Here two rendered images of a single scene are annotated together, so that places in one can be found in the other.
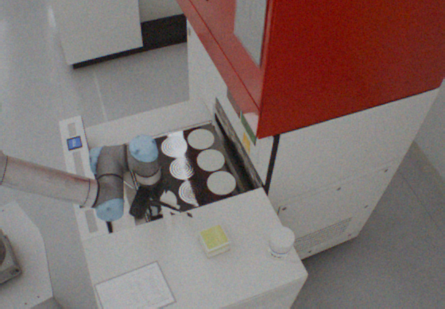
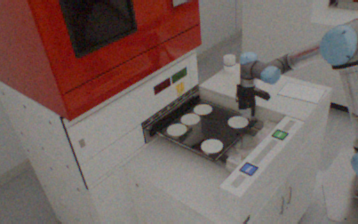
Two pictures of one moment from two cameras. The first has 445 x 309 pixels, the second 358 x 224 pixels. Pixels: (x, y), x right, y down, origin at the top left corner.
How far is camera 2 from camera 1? 2.03 m
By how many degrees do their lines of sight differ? 76
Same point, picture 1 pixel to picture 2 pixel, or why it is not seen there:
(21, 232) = (338, 191)
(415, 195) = not seen: hidden behind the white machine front
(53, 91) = not seen: outside the picture
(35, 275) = (346, 162)
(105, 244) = (293, 112)
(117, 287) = (306, 97)
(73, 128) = (235, 182)
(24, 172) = not seen: hidden behind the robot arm
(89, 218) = (288, 127)
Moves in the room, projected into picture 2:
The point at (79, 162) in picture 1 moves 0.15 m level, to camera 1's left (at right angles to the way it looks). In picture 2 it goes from (259, 157) to (284, 180)
